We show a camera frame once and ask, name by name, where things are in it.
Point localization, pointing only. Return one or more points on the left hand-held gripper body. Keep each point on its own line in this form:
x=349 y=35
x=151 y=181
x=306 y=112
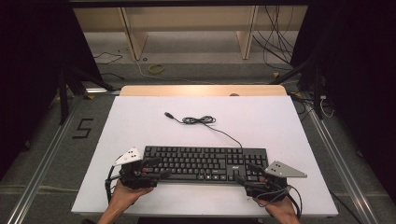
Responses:
x=134 y=177

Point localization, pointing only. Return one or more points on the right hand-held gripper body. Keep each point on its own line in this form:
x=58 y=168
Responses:
x=280 y=170

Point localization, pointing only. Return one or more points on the black computer keyboard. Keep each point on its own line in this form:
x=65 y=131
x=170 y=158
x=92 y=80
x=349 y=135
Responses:
x=199 y=161

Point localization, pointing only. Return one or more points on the person's left hand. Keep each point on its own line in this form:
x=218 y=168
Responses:
x=123 y=197

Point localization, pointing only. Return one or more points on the person's right hand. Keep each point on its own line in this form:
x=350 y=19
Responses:
x=280 y=209

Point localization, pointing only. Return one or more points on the light wooden table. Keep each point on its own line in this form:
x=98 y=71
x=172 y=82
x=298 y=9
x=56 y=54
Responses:
x=186 y=90

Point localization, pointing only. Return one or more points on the small dark round object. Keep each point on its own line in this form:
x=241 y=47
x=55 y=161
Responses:
x=234 y=94

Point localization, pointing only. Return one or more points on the black metal stand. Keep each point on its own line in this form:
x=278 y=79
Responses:
x=63 y=99
x=317 y=93

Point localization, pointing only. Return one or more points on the short aluminium bar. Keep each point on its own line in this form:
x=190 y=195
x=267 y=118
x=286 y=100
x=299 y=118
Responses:
x=102 y=90

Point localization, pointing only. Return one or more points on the yellow floor tape piece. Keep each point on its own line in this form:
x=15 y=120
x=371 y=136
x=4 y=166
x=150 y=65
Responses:
x=276 y=74
x=89 y=97

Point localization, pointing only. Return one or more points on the yellow tape roll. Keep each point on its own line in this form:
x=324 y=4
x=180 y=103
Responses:
x=150 y=69

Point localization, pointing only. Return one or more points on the dark curtain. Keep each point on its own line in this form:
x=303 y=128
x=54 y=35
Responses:
x=361 y=77
x=28 y=77

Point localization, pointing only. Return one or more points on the light wooden shelf unit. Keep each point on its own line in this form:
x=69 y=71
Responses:
x=186 y=18

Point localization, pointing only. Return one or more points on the long aluminium floor rail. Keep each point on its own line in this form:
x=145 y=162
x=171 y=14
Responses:
x=342 y=165
x=40 y=174

